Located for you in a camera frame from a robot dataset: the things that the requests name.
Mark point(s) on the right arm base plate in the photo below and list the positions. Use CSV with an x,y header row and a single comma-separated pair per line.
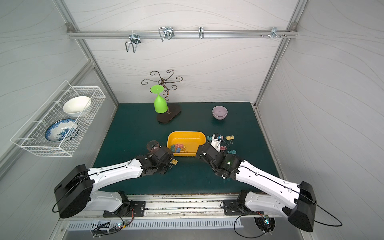
x,y
231,208

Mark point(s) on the metal bracket hook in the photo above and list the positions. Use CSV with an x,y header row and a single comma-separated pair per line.
x,y
273,34

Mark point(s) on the metal loop hook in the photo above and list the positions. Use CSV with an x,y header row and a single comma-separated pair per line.
x,y
166,33

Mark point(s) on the blue patterned ceramic plate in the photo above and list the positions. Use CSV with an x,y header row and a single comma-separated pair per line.
x,y
62,130

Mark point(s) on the yellow binder clip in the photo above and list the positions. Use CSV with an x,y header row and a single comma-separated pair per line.
x,y
230,139
174,162

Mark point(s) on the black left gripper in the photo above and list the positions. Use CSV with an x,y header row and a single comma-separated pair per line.
x,y
167,154

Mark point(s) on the dark metal cup stand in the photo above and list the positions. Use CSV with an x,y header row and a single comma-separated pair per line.
x,y
169,85

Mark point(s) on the metal double hook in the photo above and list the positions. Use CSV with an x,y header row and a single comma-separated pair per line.
x,y
133,42

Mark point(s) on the small metal hook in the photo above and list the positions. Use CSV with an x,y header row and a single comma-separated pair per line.
x,y
201,32

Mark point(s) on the white ceramic bowl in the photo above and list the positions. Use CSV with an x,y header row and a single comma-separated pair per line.
x,y
78,106

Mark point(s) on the yellow plastic storage box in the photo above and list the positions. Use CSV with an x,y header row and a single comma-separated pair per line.
x,y
185,143

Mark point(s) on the lilac ceramic bowl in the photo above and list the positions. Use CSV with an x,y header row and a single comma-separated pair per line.
x,y
219,112

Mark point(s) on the green plastic goblet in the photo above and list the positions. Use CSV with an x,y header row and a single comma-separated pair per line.
x,y
160,103

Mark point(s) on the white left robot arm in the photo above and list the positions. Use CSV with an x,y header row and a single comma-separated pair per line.
x,y
81,189

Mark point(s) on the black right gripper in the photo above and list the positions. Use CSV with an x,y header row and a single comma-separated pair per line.
x,y
205,150

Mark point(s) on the small brown glass cup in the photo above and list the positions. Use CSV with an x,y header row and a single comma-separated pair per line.
x,y
153,146

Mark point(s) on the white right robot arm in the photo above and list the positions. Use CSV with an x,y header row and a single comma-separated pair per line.
x,y
296,202

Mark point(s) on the aluminium cross rail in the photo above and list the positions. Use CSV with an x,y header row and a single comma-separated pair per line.
x,y
193,34

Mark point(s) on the white wire wall basket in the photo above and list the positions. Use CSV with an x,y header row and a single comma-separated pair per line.
x,y
31,136

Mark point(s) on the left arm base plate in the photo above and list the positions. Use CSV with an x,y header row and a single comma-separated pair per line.
x,y
133,209

